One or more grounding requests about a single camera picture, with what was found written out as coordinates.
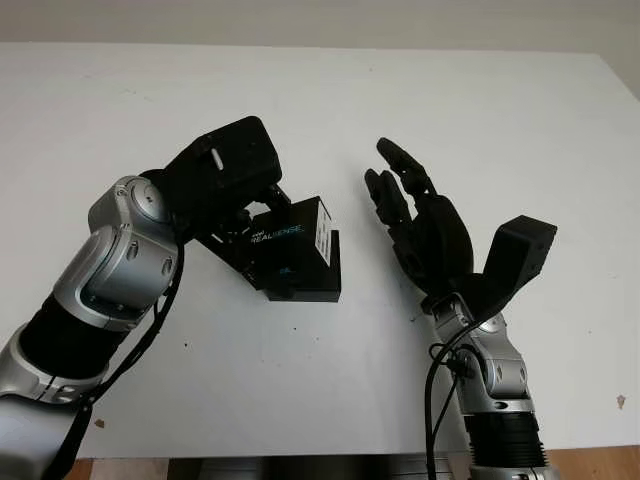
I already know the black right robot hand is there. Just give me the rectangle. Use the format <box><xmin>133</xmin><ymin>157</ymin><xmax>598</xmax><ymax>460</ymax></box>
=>
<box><xmin>363</xmin><ymin>137</ymin><xmax>479</xmax><ymax>297</ymax></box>

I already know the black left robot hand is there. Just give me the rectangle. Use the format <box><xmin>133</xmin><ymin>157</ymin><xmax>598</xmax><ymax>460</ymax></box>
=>
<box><xmin>194</xmin><ymin>183</ymin><xmax>292</xmax><ymax>292</ymax></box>

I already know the black RealSense box lid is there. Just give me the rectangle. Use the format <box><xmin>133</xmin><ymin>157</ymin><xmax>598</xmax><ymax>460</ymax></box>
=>
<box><xmin>246</xmin><ymin>196</ymin><xmax>336</xmax><ymax>292</ymax></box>

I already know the dark robot torso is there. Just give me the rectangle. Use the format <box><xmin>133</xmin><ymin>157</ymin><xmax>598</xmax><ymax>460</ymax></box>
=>
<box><xmin>167</xmin><ymin>457</ymin><xmax>471</xmax><ymax>480</ymax></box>

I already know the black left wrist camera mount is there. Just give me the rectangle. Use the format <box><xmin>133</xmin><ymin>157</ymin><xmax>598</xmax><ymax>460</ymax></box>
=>
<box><xmin>144</xmin><ymin>115</ymin><xmax>284</xmax><ymax>236</ymax></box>

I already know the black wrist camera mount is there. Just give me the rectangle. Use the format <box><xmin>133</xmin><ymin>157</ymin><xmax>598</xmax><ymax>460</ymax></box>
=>
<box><xmin>449</xmin><ymin>214</ymin><xmax>559</xmax><ymax>321</ymax></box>
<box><xmin>144</xmin><ymin>115</ymin><xmax>284</xmax><ymax>236</ymax></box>

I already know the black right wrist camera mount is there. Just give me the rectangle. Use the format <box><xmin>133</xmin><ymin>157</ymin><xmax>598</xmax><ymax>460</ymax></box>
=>
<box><xmin>449</xmin><ymin>214</ymin><xmax>559</xmax><ymax>321</ymax></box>

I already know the black camera box base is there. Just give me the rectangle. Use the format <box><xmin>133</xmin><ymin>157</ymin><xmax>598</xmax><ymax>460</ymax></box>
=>
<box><xmin>267</xmin><ymin>229</ymin><xmax>344</xmax><ymax>304</ymax></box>

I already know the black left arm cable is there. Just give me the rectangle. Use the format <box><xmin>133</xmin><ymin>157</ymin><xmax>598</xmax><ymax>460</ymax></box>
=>
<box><xmin>47</xmin><ymin>234</ymin><xmax>187</xmax><ymax>480</ymax></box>

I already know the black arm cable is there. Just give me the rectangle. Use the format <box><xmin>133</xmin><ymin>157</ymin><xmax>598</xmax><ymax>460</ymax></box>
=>
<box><xmin>47</xmin><ymin>234</ymin><xmax>187</xmax><ymax>480</ymax></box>
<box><xmin>424</xmin><ymin>309</ymin><xmax>501</xmax><ymax>480</ymax></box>

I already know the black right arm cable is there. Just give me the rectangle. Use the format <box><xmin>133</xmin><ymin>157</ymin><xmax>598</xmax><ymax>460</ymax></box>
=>
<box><xmin>424</xmin><ymin>309</ymin><xmax>501</xmax><ymax>480</ymax></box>

